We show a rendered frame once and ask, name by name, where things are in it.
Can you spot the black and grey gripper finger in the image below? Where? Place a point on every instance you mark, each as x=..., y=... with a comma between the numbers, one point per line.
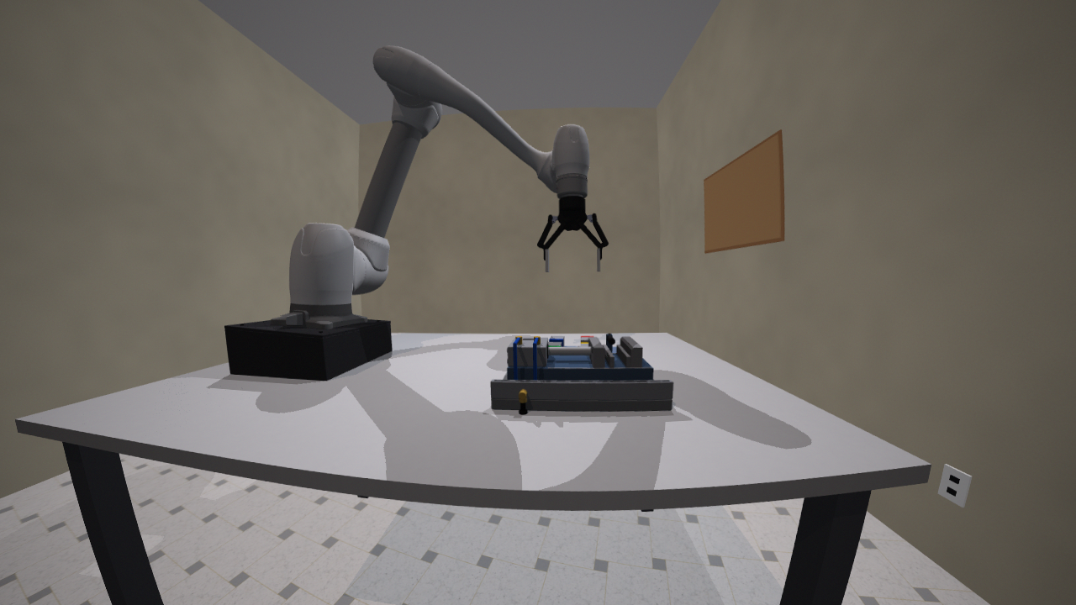
x=593, y=219
x=546, y=246

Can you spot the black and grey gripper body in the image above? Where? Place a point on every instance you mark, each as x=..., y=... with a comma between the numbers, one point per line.
x=572, y=206

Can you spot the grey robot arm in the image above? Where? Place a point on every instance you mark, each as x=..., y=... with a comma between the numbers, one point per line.
x=325, y=264

